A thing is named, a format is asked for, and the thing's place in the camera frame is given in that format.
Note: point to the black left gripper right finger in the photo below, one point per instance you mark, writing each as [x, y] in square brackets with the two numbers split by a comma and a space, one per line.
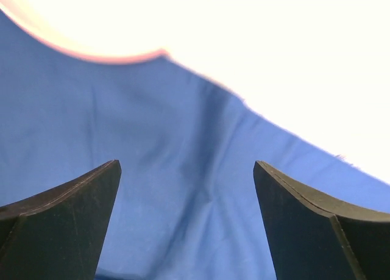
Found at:
[312, 235]

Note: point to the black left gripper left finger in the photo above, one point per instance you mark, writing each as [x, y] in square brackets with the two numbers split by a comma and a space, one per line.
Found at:
[59, 233]

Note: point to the blue surgical drape cloth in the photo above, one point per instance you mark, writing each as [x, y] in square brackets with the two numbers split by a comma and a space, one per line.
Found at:
[186, 206]

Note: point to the pink plastic plate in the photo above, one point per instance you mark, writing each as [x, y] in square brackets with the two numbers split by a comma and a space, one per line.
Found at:
[58, 43]

